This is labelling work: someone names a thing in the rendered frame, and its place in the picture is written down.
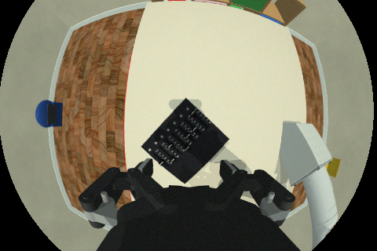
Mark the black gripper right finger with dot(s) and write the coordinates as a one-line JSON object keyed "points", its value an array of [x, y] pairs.
{"points": [[272, 198]]}

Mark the black lighting desk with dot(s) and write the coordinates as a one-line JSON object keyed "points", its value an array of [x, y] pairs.
{"points": [[185, 158]]}

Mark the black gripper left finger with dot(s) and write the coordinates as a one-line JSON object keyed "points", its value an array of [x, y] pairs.
{"points": [[98, 201]]}

